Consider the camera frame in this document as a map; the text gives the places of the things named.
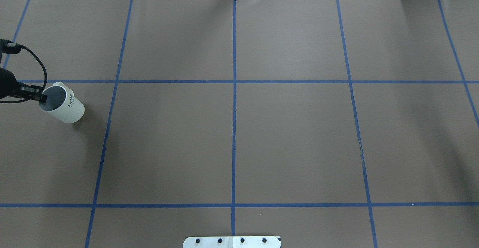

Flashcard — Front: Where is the white mug grey inside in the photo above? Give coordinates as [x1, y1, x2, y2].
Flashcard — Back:
[39, 82, 85, 124]

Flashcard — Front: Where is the white metal base plate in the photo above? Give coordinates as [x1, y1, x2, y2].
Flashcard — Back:
[183, 236, 282, 248]

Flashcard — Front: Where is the brown table mat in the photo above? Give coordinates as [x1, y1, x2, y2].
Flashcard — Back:
[1, 0, 479, 248]

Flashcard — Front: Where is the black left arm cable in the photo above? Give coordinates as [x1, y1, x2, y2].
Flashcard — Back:
[0, 39, 48, 91]

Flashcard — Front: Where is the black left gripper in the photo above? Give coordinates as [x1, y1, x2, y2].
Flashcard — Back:
[0, 68, 48, 103]

